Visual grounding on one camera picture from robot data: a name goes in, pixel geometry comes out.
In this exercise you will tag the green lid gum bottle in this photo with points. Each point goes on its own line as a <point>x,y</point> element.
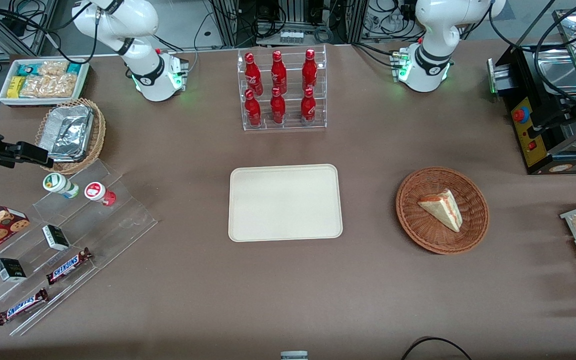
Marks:
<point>54,182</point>

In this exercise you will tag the red lid gum bottle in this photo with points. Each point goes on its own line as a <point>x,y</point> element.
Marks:
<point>95,191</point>

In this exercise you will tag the cream plastic tray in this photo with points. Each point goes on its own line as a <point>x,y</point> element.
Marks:
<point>285,202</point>

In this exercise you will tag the stack of foil trays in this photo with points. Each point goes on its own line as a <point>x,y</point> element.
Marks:
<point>68,132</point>

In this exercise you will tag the white plastic snack bin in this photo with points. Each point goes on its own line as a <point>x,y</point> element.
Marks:
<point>5,100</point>

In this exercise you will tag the yellow snack pack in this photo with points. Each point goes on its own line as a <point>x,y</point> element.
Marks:
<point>15,87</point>

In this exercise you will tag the clear bag of crackers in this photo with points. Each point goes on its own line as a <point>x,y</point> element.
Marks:
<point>62,85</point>
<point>34,86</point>
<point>53,67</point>

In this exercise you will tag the black conveyor toaster machine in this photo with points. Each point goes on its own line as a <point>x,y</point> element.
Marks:
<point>523,130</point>

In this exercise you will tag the light wicker basket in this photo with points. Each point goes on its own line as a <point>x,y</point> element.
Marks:
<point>99,127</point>

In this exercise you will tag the teal snack pack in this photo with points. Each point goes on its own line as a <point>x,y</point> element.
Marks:
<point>29,68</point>

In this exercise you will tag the small black box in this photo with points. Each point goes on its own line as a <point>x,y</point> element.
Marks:
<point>55,237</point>
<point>10,270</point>

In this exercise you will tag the clear acrylic stepped stand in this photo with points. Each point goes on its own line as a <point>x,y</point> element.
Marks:
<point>118,220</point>

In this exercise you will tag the Snickers chocolate bar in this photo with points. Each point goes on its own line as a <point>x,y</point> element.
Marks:
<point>68,266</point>
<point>22,307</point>

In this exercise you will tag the wrapped sandwich wedge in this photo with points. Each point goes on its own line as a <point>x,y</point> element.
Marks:
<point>443,207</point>

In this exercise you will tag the brown round wicker basket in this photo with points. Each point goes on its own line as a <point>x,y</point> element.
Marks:
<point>418,230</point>

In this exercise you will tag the red cola bottle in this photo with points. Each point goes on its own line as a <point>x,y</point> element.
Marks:
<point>253,110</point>
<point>308,106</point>
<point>278,72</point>
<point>309,70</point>
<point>278,107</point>
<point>253,75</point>

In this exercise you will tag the clear acrylic bottle rack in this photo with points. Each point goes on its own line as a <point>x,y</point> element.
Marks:
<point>293,125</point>

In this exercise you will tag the white power strip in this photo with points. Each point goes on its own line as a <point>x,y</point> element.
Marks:
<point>291,36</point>

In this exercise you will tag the grey box device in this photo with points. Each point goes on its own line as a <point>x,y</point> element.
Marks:
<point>294,355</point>

